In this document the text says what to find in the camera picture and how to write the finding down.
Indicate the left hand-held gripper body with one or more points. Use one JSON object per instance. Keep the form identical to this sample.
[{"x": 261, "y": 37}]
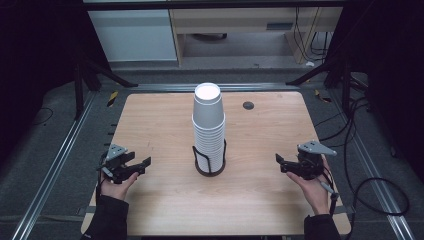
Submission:
[{"x": 115, "y": 168}]

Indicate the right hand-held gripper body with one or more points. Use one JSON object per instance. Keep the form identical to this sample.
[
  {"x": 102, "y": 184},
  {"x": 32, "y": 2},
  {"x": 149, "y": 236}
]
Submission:
[{"x": 308, "y": 165}]

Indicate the stack of white paper cups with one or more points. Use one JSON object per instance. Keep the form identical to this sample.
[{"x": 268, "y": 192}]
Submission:
[{"x": 208, "y": 116}]

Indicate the person's left hand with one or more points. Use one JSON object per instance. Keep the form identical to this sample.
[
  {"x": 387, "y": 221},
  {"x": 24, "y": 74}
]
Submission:
[{"x": 116, "y": 190}]

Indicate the person's right hand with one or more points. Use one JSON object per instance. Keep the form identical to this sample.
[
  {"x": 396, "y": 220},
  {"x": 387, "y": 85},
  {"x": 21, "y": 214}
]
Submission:
[{"x": 316, "y": 193}]

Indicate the grey tape strip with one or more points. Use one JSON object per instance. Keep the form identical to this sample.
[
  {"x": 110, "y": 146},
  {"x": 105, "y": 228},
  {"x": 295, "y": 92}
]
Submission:
[
  {"x": 85, "y": 210},
  {"x": 345, "y": 209}
]

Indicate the yellow black striped tape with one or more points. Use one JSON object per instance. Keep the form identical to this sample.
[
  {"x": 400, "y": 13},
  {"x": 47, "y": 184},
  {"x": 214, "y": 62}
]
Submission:
[
  {"x": 112, "y": 98},
  {"x": 321, "y": 96}
]

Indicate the grey round table grommet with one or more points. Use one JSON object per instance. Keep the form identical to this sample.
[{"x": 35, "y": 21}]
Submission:
[{"x": 248, "y": 105}]

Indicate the black metal stand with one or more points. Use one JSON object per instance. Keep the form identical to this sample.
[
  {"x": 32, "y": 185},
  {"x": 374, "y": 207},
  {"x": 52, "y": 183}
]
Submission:
[
  {"x": 79, "y": 93},
  {"x": 346, "y": 90}
]

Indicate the small white floor object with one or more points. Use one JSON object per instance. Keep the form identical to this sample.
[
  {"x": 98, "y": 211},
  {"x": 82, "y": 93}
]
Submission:
[{"x": 310, "y": 64}]

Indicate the white cabinet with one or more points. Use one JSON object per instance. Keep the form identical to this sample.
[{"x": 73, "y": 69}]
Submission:
[{"x": 133, "y": 35}]

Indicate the light wooden desk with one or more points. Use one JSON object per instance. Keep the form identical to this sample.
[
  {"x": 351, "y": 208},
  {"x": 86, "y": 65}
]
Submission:
[{"x": 233, "y": 20}]

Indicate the long metal floor rail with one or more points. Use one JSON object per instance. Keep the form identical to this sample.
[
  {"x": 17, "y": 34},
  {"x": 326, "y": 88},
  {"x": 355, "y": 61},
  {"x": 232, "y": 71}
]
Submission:
[
  {"x": 50, "y": 180},
  {"x": 373, "y": 170}
]

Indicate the short metal floor rail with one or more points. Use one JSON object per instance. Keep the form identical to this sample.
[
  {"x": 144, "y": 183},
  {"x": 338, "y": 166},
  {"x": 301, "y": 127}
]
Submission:
[{"x": 166, "y": 87}]

